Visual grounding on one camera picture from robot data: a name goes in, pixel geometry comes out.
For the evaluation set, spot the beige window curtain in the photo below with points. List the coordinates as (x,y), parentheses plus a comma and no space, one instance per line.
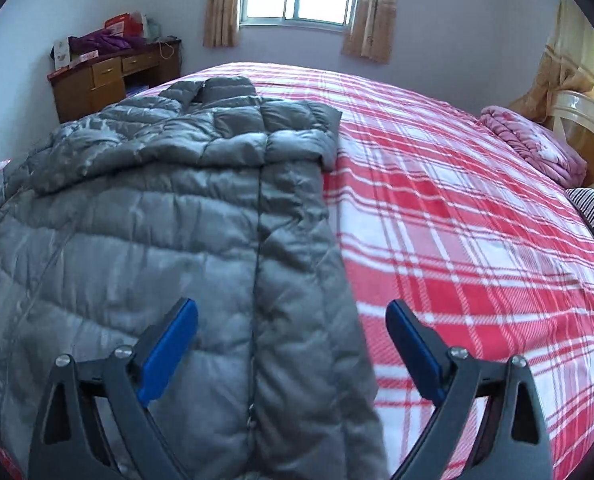
(222,5)
(372,15)

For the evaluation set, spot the white printed box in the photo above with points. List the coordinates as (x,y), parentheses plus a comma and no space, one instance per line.
(61,54)

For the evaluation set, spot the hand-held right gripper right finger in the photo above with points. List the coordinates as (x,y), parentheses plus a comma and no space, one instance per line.
(414,347)

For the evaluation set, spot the pink folded quilt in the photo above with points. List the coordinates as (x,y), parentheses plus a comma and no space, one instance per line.
(532,145)

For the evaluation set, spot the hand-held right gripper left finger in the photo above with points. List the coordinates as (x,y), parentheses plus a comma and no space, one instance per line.
(169,345)

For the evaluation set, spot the yellow draped curtain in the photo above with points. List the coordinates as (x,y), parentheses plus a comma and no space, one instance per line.
(562,65)

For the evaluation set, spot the red plaid bed blanket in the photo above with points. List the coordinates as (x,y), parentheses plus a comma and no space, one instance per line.
(452,235)

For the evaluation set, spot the purple cloth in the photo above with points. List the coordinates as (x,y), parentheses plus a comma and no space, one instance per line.
(102,41)

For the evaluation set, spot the cream wooden headboard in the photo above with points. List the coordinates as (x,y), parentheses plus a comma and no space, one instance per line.
(584,125)

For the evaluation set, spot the white bottle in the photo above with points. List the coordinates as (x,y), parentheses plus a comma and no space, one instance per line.
(150,27)

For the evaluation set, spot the stack of books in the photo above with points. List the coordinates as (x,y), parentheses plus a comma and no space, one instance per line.
(137,89)

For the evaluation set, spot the grey puffer jacket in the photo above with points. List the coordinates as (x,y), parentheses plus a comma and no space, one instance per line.
(177,235)

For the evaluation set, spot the brown wooden desk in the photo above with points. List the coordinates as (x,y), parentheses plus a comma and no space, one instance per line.
(77,95)

